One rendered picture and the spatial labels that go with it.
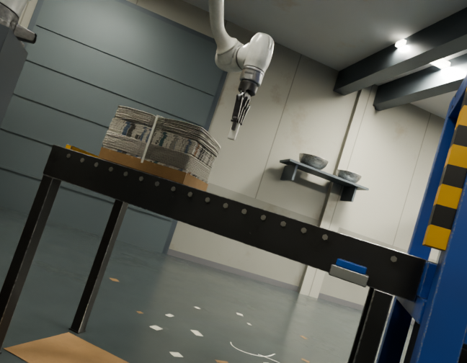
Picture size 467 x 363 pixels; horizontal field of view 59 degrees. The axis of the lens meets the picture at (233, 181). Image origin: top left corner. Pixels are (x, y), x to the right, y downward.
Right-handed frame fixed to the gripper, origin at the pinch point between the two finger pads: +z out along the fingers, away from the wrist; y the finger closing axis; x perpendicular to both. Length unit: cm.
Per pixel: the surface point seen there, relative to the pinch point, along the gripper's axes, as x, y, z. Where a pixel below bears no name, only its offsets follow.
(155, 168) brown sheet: -19.9, 14.2, 24.4
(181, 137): -14.1, 13.6, 10.0
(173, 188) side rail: -3.5, 27.0, 29.7
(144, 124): -30.8, 14.3, 8.9
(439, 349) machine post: 81, 47, 46
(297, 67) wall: -103, -419, -206
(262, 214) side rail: 28.5, 26.6, 29.2
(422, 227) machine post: 79, -40, 12
